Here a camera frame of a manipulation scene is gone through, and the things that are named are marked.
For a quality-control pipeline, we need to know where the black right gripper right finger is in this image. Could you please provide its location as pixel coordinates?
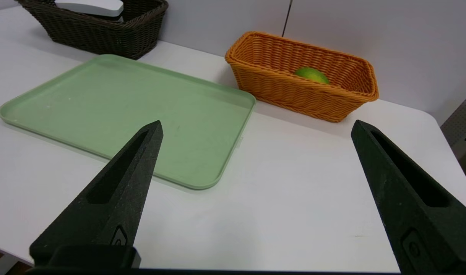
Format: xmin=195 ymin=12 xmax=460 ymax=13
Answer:
xmin=351 ymin=120 xmax=466 ymax=274

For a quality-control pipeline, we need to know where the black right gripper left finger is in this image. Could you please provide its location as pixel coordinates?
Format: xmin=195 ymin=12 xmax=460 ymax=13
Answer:
xmin=29 ymin=120 xmax=164 ymax=269

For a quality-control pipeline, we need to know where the green lime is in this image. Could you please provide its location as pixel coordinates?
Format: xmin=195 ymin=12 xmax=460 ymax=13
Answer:
xmin=294 ymin=67 xmax=330 ymax=85

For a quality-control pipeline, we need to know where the white whiteboard eraser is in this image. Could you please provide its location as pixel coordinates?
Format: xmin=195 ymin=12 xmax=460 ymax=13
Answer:
xmin=54 ymin=0 xmax=125 ymax=18

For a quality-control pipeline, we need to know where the dark brown wicker basket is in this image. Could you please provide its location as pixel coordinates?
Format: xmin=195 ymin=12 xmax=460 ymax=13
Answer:
xmin=16 ymin=0 xmax=169 ymax=60

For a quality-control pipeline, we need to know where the orange wicker basket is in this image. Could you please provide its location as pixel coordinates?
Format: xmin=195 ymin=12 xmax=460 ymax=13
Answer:
xmin=225 ymin=31 xmax=379 ymax=123

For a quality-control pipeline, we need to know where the light green plastic tray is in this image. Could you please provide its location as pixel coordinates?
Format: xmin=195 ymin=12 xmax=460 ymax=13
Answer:
xmin=0 ymin=54 xmax=257 ymax=190

